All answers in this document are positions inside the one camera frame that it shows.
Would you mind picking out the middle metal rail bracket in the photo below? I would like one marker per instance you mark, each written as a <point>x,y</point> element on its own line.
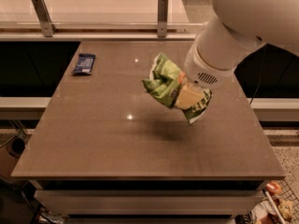
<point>162,17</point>

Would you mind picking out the wire basket with snacks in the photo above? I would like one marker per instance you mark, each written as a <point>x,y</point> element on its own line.
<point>279,205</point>

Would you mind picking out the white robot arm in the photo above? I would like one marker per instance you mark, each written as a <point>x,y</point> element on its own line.
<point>237,29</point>

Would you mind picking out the metal rail bracket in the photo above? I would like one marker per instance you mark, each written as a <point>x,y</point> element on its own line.
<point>47,28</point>
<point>162,17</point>

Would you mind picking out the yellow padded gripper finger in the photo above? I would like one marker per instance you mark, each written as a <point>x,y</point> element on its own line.
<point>188,96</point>

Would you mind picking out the left metal rail bracket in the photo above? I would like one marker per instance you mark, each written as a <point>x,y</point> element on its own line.
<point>47,28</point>

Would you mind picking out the green jalapeno chip bag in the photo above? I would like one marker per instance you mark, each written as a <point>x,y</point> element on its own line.
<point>164,83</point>

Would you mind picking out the blue rxbar blueberry bar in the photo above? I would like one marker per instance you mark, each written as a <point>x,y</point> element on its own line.
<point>84,65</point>

